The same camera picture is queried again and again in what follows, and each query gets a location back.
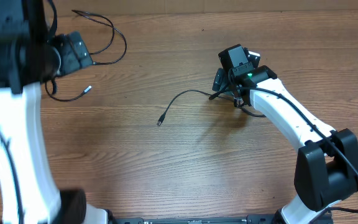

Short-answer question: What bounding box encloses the thin grey-tipped USB-C cable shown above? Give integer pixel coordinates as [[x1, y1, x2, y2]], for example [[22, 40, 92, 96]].
[[44, 9, 128, 103]]

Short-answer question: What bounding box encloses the black USB-A cable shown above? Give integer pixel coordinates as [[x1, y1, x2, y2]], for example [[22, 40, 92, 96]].
[[156, 89, 267, 127]]

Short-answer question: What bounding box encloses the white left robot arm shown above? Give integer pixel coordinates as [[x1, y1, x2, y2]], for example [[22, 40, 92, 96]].
[[0, 1, 113, 223]]

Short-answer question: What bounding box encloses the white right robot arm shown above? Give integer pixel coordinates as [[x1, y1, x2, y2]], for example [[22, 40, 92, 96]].
[[212, 44, 358, 223]]

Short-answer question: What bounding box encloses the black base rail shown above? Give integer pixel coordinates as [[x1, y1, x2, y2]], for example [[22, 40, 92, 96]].
[[116, 214, 274, 224]]

